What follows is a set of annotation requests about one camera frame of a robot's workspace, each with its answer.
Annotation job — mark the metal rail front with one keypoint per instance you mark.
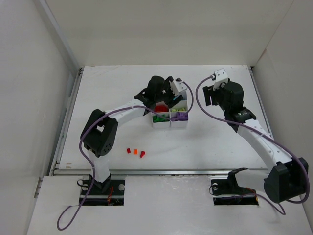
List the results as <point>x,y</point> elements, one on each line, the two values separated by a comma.
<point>125,172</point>

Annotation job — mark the red cylinder lego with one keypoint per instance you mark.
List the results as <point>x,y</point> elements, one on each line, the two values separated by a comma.
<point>161,108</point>

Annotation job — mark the green lego brick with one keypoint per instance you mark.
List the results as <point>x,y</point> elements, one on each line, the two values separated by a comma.
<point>165,119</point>

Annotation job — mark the left side metal rail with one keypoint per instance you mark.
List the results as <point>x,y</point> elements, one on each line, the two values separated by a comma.
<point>61,140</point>

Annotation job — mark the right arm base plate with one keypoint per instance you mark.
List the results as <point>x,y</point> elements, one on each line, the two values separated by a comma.
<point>226,194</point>

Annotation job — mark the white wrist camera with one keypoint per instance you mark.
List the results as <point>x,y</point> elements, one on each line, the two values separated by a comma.
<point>221,78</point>
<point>177,87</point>

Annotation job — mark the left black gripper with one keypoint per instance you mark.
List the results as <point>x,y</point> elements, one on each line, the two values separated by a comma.
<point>169,97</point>

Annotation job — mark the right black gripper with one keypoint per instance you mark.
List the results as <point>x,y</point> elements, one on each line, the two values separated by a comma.
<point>209,95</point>

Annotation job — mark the green lego plate piece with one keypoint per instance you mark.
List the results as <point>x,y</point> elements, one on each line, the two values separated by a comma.
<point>156,119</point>

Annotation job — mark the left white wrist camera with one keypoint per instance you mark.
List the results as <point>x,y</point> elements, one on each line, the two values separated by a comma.
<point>177,87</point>

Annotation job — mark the white compartment tray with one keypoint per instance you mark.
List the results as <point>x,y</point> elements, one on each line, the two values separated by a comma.
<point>161,116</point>
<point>182,104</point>

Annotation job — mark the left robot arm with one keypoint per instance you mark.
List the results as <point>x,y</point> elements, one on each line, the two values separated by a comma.
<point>98,135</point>

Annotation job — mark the left white compartment tray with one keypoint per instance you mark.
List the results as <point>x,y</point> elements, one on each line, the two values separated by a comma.
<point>161,116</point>

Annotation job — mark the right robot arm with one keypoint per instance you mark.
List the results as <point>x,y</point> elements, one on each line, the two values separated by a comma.
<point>287,175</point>

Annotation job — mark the metal rail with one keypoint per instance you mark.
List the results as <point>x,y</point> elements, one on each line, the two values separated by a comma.
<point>125,172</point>
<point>61,140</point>

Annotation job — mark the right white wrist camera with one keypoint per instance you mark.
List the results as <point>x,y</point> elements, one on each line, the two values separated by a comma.
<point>221,78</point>

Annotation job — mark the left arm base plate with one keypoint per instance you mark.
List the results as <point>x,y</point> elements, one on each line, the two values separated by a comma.
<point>112,194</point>

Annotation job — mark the right white compartment tray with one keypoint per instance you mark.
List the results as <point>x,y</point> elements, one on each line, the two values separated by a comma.
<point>182,104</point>

